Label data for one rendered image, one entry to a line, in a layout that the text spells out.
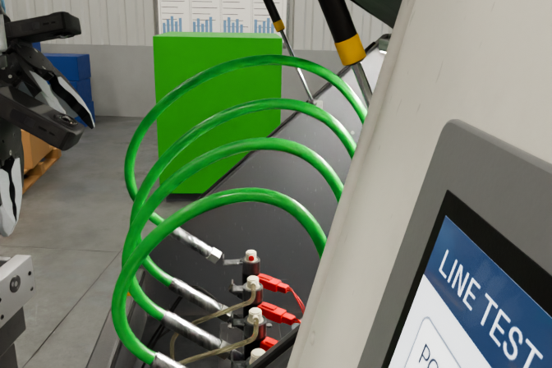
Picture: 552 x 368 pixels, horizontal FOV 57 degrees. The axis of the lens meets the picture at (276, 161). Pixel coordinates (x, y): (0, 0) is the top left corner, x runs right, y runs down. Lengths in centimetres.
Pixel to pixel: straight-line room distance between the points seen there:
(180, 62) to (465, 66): 371
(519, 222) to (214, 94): 379
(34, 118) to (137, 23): 692
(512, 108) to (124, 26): 744
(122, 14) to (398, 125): 733
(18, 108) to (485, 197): 51
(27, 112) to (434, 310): 49
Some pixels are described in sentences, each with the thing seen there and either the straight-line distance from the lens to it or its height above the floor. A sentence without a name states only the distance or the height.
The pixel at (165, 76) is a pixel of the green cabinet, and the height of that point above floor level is 101.
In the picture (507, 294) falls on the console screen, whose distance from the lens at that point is 18.
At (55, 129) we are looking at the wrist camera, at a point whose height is 136.
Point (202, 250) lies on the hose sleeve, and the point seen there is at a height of 114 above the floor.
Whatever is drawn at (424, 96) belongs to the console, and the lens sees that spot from 28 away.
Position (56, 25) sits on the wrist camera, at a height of 146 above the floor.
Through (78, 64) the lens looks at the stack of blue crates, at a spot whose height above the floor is 81.
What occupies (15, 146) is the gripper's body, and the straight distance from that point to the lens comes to 67.
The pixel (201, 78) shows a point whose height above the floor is 140.
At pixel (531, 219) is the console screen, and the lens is 18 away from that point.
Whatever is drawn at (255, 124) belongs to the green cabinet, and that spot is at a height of 65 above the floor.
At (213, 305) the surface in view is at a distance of 73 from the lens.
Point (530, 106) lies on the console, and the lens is 20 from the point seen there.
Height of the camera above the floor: 149
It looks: 16 degrees down
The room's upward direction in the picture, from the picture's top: 1 degrees clockwise
